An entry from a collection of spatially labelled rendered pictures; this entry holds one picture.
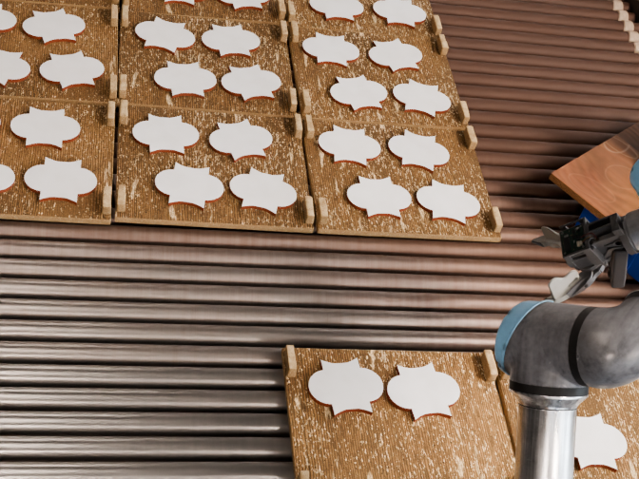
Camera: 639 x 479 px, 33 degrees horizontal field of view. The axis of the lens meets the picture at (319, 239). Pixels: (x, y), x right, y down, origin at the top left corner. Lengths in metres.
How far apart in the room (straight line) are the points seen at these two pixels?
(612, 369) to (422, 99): 1.25
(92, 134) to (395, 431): 0.93
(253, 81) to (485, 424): 1.01
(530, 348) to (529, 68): 1.44
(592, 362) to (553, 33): 1.70
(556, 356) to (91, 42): 1.48
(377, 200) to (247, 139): 0.32
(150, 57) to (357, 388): 1.01
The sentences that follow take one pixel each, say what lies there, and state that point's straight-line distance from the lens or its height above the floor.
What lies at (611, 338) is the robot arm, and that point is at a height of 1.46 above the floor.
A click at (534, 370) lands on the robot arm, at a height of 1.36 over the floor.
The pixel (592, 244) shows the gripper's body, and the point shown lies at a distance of 1.98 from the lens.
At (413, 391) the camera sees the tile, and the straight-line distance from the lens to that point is 2.03.
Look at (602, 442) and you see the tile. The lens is 2.10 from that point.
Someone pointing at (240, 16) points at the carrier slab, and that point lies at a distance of 2.78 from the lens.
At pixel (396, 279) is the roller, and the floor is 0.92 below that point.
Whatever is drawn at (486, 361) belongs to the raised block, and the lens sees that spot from 2.11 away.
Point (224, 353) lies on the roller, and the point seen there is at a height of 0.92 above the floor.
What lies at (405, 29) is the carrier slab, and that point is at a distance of 2.88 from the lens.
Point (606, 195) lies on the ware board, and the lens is 2.43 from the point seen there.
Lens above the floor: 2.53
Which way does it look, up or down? 45 degrees down
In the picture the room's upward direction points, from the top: 16 degrees clockwise
